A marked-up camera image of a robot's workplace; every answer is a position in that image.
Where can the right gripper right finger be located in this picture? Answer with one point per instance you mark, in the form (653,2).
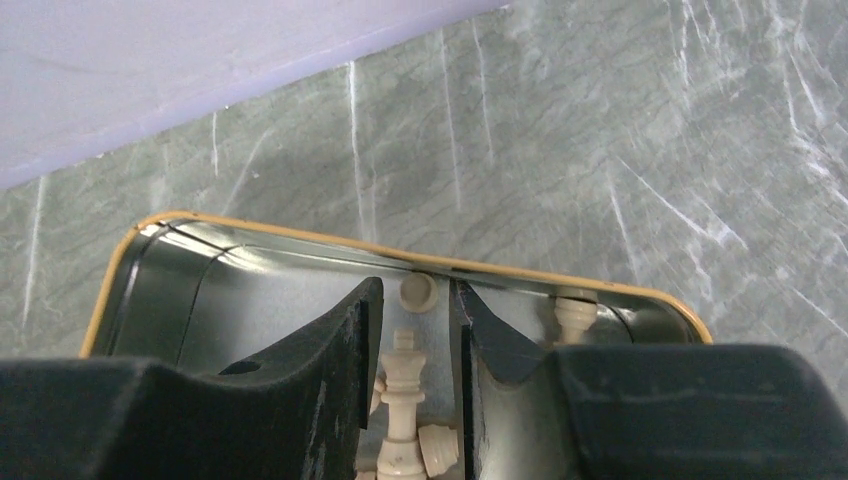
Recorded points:
(631,411)

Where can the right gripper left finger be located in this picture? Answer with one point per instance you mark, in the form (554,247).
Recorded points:
(293,410)

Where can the light lying pawn piece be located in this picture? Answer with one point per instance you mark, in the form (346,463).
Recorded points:
(439,446)

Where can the light wooden king piece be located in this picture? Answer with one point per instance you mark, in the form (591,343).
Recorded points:
(399,456)

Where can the light pawn base up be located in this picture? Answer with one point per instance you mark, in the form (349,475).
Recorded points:
(418,293)

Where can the gold metal tin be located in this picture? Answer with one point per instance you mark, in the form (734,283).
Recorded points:
(198,291)

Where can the light piece by tin wall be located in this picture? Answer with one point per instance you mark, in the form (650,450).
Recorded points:
(575,311)

